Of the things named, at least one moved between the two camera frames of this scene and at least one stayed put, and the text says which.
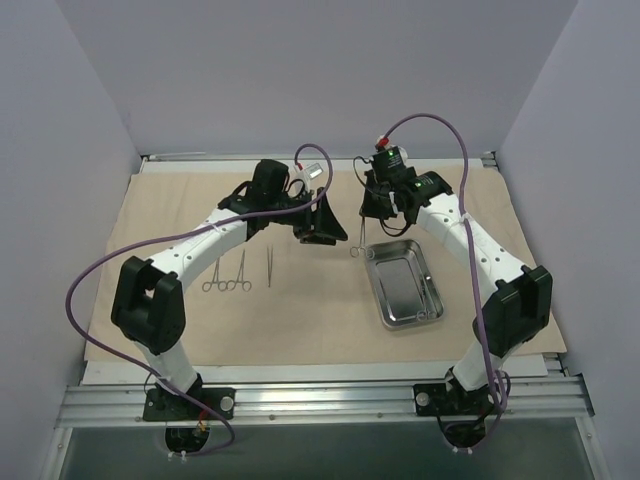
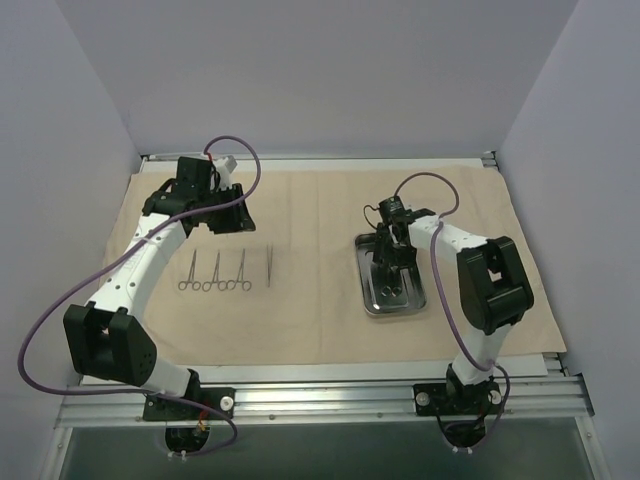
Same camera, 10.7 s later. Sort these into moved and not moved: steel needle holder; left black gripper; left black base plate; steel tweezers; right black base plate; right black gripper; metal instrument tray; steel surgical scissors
Moved: right black gripper; steel needle holder; metal instrument tray; left black gripper; steel surgical scissors
Not moved: steel tweezers; left black base plate; right black base plate
